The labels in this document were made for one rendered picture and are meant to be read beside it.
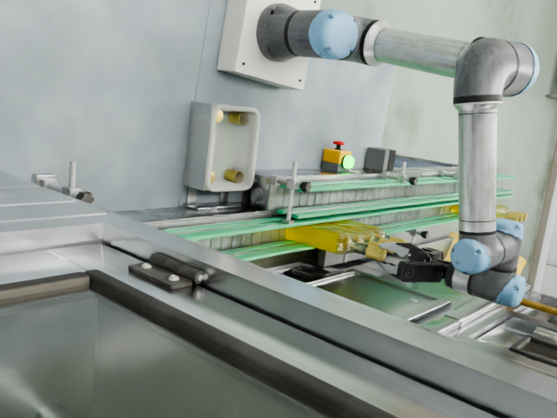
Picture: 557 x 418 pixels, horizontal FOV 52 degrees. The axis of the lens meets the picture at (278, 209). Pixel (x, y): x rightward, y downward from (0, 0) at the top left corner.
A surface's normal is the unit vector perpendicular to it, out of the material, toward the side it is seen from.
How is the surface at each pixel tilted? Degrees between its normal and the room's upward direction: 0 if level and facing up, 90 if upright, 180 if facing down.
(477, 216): 70
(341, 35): 12
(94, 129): 0
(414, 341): 90
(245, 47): 4
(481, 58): 78
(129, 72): 0
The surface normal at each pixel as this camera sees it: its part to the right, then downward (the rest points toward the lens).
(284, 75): 0.70, 0.23
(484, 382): -0.65, 0.06
